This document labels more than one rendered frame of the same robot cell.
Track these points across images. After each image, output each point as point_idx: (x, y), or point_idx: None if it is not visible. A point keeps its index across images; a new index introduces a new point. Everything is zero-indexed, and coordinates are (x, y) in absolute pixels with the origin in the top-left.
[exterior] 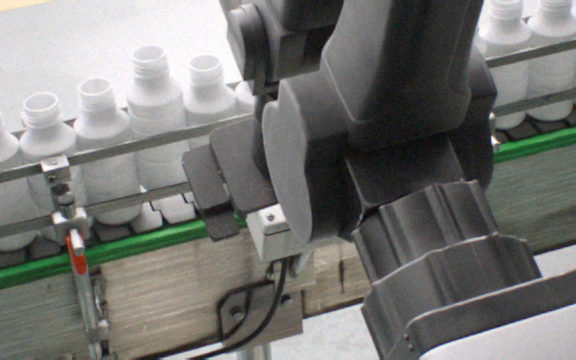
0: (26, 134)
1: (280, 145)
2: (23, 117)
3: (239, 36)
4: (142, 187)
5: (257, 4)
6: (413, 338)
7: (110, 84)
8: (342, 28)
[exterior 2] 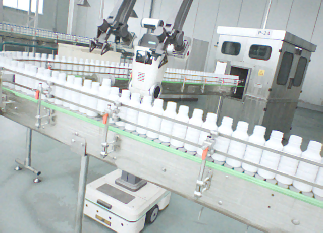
0: (128, 99)
1: (180, 37)
2: (112, 110)
3: (175, 31)
4: (99, 120)
5: (173, 28)
6: (187, 41)
7: (112, 87)
8: (180, 25)
